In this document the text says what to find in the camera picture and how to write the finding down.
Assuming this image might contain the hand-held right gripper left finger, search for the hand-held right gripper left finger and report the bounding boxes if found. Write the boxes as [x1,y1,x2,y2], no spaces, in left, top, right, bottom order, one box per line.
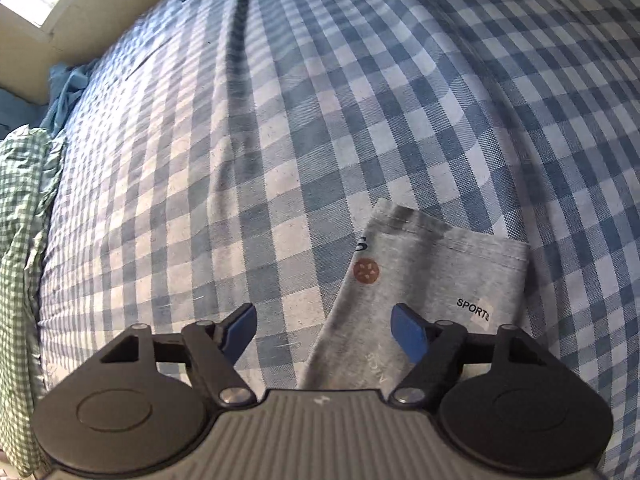
[99,303,258,407]

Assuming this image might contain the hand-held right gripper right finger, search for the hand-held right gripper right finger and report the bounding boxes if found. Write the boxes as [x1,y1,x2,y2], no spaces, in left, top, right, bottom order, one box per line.
[390,303,544,407]

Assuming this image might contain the grey printed pants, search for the grey printed pants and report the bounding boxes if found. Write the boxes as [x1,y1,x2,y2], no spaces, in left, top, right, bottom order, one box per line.
[297,197,531,391]

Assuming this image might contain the blue checked bed sheet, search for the blue checked bed sheet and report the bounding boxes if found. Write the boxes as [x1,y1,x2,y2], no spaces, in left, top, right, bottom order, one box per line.
[36,0,640,480]

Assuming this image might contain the green checked blanket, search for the green checked blanket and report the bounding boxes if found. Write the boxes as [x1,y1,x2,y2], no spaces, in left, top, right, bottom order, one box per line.
[0,127,67,479]

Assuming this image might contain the blue curtain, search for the blue curtain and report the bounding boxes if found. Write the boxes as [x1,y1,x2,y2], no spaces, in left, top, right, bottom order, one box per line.
[0,87,51,140]

